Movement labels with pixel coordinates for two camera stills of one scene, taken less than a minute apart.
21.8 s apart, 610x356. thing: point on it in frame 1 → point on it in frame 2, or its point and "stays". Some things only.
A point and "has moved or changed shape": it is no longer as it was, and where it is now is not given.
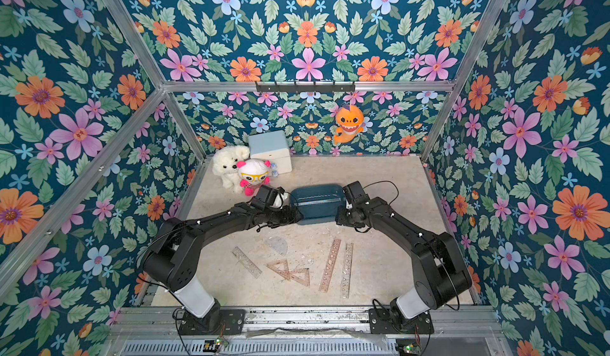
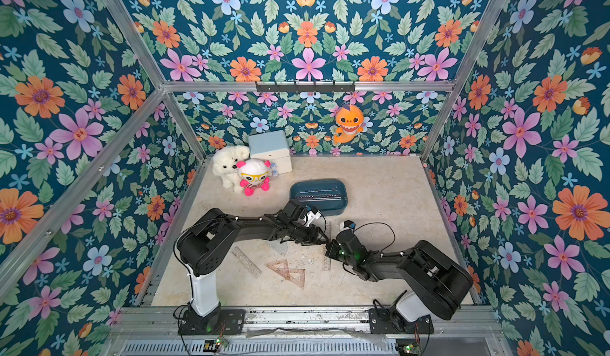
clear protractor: x=279 y=245 stays
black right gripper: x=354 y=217 → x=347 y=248
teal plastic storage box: x=318 y=203 has moved or changed shape
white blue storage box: x=272 y=147 stays
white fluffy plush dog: x=225 y=160 stays
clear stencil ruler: x=347 y=269 → x=326 y=259
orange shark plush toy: x=349 y=121 stays
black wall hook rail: x=305 y=88 stays
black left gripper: x=286 y=218 → x=313 y=240
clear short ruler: x=253 y=268 stays
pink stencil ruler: x=330 y=265 → x=318 y=195
